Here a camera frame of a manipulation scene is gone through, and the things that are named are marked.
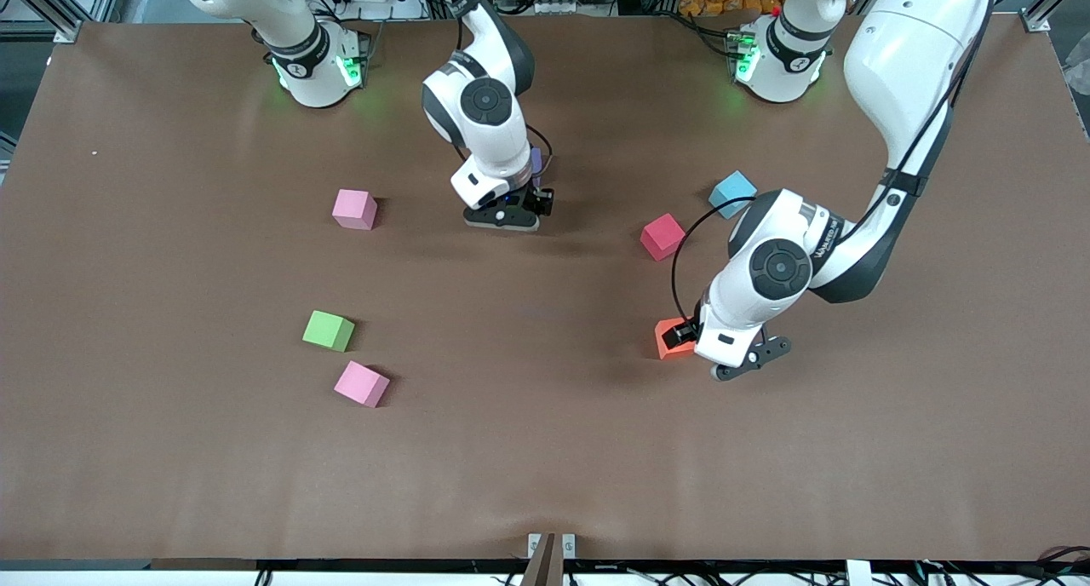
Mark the orange foam cube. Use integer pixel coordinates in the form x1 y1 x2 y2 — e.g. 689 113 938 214
654 318 697 361

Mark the green foam cube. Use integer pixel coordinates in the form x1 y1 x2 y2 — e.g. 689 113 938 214
302 310 357 353

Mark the metal table clamp bracket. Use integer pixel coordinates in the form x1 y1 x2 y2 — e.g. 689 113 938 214
521 531 577 586

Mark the red foam cube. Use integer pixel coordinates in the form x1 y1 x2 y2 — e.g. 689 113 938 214
640 213 687 262

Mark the light blue foam cube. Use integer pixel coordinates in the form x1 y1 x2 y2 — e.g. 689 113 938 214
708 170 759 221

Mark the pink foam cube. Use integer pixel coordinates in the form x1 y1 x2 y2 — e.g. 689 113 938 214
332 188 379 232
333 360 392 410

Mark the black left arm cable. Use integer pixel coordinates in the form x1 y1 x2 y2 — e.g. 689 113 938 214
671 0 997 323

